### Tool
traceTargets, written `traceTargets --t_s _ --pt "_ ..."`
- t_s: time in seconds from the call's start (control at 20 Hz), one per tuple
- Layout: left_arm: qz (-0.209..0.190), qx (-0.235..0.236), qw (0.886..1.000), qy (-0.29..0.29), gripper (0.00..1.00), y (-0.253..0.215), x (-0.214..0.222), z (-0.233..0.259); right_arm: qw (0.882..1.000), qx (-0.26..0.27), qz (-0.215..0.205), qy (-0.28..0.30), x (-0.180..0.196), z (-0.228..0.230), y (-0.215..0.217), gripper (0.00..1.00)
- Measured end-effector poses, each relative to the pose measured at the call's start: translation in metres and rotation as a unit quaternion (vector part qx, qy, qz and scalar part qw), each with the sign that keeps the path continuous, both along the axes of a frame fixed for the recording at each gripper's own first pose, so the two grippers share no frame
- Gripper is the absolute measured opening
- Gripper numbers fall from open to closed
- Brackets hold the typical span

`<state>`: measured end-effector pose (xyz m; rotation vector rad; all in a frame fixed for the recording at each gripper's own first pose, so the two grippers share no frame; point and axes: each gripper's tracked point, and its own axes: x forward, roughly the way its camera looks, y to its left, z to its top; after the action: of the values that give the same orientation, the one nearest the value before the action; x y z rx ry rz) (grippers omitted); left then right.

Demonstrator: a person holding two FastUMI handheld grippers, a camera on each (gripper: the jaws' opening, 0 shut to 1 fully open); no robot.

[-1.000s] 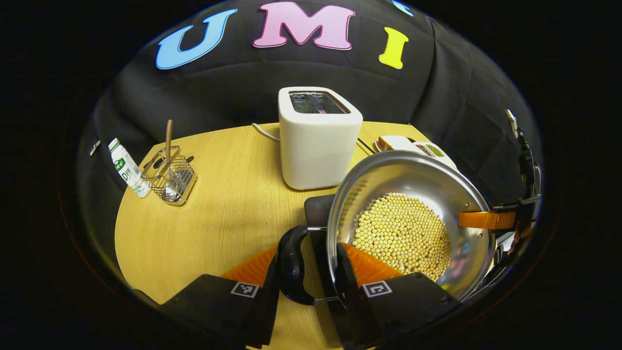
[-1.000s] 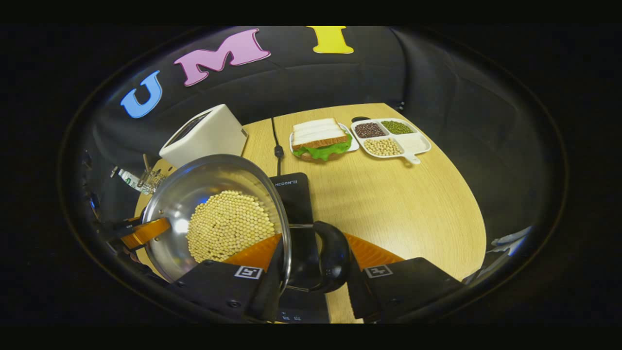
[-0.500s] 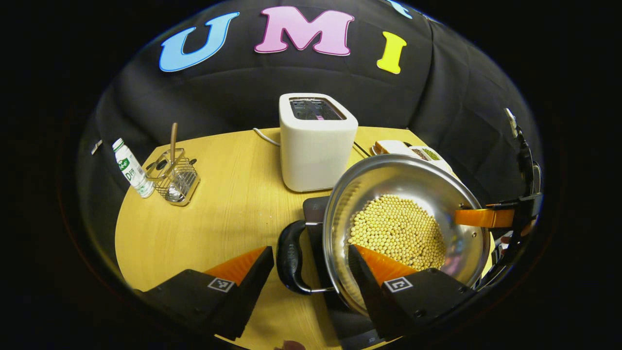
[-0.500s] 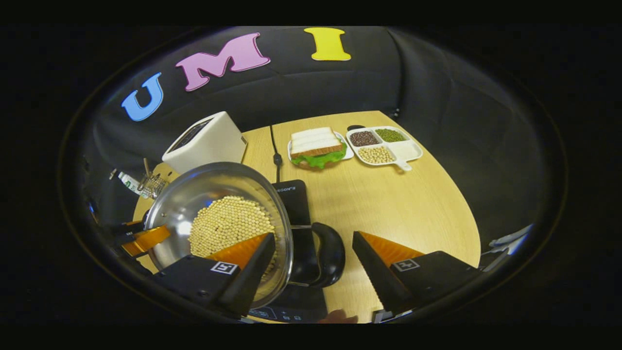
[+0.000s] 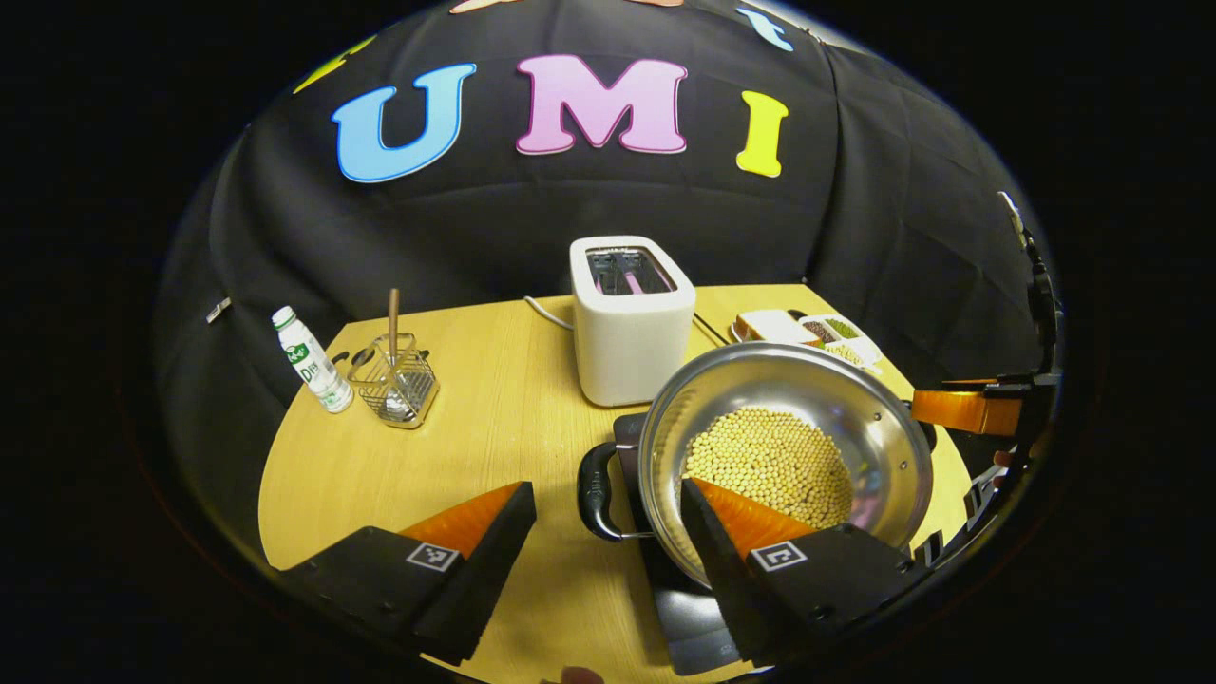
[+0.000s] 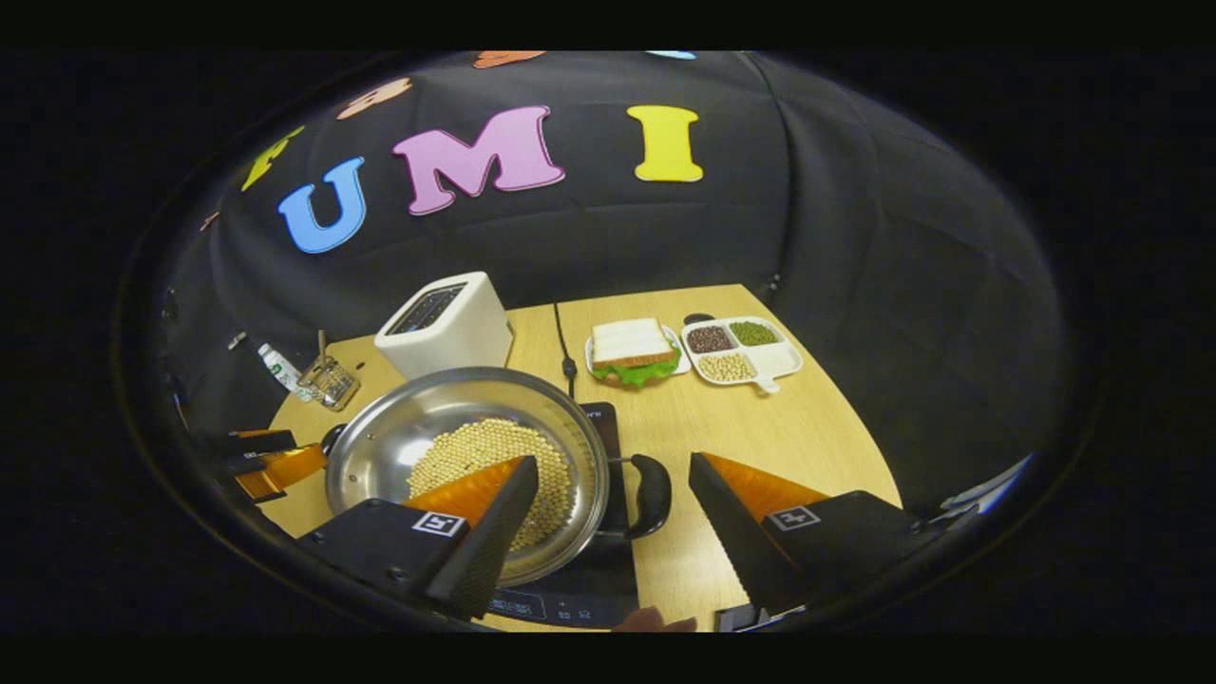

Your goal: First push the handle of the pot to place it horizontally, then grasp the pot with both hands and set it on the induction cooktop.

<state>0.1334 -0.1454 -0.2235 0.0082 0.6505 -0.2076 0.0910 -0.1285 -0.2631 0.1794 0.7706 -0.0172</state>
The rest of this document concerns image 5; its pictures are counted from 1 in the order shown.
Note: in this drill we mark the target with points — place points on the white divided food tray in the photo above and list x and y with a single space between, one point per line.
850 342

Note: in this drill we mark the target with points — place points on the metal clip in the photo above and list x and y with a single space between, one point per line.
218 310

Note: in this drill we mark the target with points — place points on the wooden stick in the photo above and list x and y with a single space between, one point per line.
393 323

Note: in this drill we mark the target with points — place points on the black backdrop cloth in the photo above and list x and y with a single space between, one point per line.
532 218

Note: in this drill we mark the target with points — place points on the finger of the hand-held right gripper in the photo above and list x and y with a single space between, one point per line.
978 499
969 408

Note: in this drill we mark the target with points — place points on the white toaster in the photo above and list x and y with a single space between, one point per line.
632 342

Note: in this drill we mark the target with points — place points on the pile of soybeans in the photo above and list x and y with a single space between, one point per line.
769 465

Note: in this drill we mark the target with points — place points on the white drink bottle green label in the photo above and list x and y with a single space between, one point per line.
312 366

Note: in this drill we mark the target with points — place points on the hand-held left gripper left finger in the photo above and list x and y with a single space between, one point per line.
489 570

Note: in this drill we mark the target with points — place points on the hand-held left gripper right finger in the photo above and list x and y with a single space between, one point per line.
717 560

